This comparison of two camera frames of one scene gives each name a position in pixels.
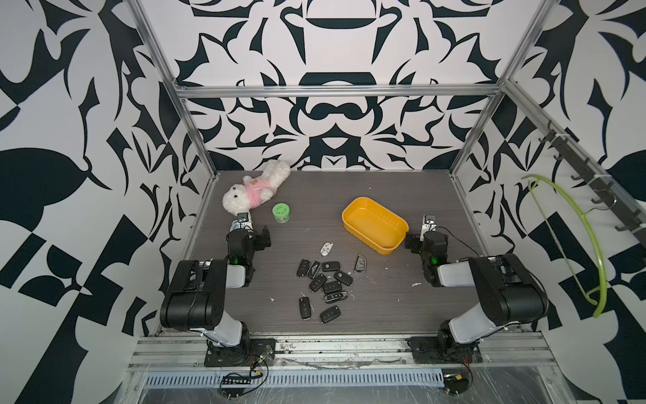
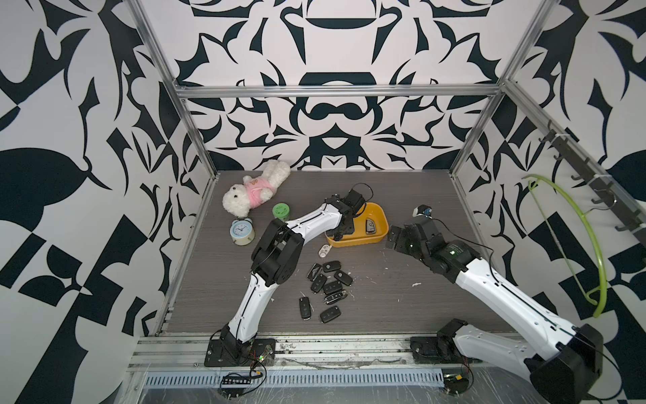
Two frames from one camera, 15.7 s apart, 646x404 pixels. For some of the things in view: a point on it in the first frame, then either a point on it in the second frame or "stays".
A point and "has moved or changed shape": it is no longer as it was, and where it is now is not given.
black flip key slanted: x=314 y=269 stays
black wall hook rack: x=590 y=176 stays
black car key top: x=331 y=266 stays
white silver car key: x=325 y=248 stays
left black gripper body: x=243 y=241 to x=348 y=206
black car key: x=343 y=278 stays
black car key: x=331 y=287 stays
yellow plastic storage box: x=373 y=225 has moved or changed shape
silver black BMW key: x=360 y=265 to x=370 y=227
